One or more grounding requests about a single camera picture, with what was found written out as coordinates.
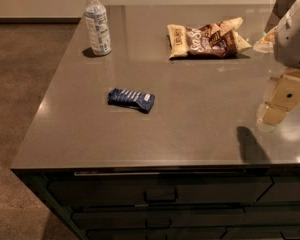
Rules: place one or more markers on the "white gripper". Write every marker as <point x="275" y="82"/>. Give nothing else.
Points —
<point x="292" y="43"/>

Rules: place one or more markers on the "brown chip bag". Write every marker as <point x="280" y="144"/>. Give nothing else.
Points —
<point x="213" y="41"/>

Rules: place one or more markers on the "clear plastic water bottle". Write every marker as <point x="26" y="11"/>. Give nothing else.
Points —
<point x="98" y="28"/>

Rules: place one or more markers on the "pale snack packet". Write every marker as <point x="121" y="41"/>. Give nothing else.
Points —
<point x="266" y="43"/>

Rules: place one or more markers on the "dark box with snacks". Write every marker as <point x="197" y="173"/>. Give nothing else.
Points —
<point x="280" y="8"/>

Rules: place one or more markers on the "dark drawer cabinet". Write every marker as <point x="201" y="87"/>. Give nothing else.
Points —
<point x="180" y="205"/>

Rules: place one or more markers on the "blue snack bar wrapper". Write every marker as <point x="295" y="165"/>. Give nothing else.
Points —
<point x="143" y="102"/>

